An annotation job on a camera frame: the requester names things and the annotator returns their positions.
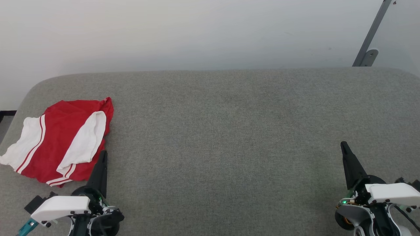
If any grey metal pole with bracket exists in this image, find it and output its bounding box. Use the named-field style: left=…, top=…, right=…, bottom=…
left=352, top=0, right=393, bottom=67

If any red and white garment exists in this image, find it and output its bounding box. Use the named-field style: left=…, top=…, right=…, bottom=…
left=0, top=97, right=114, bottom=188

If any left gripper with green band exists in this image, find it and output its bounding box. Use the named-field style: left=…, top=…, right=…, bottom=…
left=71, top=150, right=111, bottom=215

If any grey fabric sofa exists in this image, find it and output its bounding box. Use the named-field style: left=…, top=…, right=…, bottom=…
left=0, top=67, right=420, bottom=236

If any teal left camera cable plug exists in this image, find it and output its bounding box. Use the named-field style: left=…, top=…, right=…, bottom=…
left=17, top=218, right=40, bottom=236

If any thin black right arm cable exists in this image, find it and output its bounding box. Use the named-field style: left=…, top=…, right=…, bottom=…
left=392, top=204, right=420, bottom=231

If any black baseboard strip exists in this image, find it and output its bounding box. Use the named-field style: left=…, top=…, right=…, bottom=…
left=0, top=110, right=17, bottom=123

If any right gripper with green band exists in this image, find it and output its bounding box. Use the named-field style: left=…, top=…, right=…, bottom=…
left=339, top=141, right=388, bottom=207

